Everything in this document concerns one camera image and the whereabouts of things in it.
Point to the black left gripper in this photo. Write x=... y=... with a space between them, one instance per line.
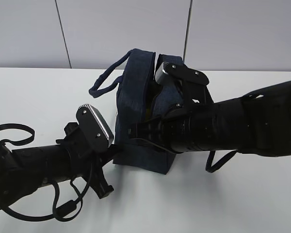
x=85 y=162

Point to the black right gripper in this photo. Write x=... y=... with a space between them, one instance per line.
x=151 y=131

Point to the dark blue lunch bag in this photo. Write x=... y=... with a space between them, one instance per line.
x=139 y=98

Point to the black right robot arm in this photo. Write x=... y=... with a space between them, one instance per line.
x=258 y=122

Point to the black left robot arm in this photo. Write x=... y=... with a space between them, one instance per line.
x=23 y=171

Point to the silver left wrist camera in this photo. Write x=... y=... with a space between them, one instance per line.
x=94 y=127

